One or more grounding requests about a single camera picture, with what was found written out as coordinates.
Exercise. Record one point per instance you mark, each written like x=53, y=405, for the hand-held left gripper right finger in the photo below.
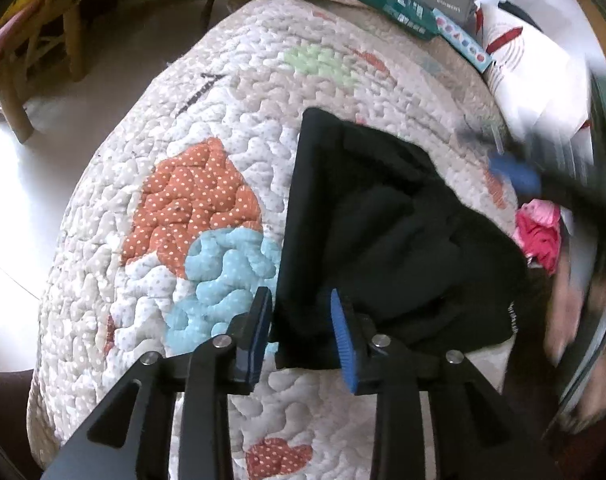
x=341, y=345

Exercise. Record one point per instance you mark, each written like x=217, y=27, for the white bag with red print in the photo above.
x=533, y=65

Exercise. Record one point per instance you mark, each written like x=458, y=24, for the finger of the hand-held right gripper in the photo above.
x=517, y=174

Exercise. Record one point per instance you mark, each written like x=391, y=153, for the blue box with coloured dots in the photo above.
x=463, y=40

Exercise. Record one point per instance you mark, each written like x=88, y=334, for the wooden chair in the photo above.
x=28, y=75

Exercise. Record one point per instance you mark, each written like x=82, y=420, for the person's right forearm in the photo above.
x=565, y=305

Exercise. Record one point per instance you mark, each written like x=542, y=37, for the quilted patchwork blanket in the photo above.
x=183, y=200

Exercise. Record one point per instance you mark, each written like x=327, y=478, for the black pants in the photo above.
x=383, y=240

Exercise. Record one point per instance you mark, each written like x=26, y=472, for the pink red cloth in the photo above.
x=539, y=232

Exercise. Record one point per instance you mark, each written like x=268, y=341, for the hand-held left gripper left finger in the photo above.
x=261, y=345

